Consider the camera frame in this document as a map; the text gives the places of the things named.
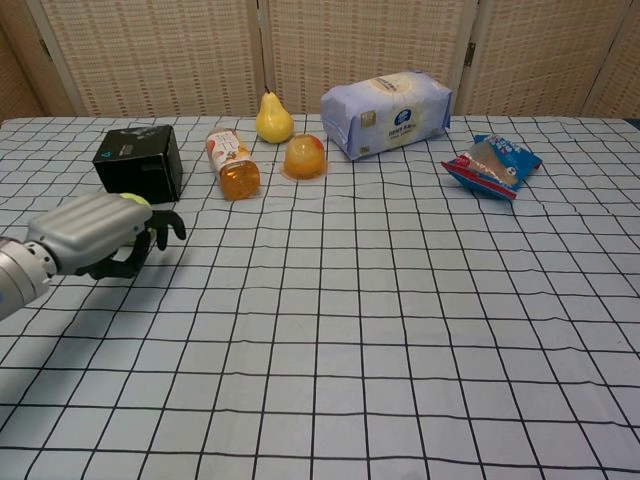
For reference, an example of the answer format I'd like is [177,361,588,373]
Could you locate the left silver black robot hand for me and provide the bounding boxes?
[27,193,187,281]

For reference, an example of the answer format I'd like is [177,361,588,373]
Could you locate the black cardboard box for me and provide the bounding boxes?
[92,124,184,205]

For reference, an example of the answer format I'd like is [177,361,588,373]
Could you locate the orange juice bottle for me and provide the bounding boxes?
[205,127,263,202]

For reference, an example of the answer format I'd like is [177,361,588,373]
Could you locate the woven folding screen panel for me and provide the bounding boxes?
[257,0,484,116]
[0,0,56,121]
[29,0,266,119]
[582,0,640,119]
[457,0,631,117]

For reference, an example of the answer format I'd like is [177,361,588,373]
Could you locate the yellow pear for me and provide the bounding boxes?
[255,88,294,145]

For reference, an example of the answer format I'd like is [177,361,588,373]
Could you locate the orange jelly cup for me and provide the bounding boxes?
[282,133,330,181]

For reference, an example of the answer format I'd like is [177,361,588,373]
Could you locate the light blue checked tablecloth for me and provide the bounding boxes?
[0,114,640,480]

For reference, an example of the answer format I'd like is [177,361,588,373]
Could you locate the lilac tissue pack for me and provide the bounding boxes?
[319,69,454,162]

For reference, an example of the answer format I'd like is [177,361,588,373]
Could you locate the blue red snack bag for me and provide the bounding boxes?
[440,133,544,203]

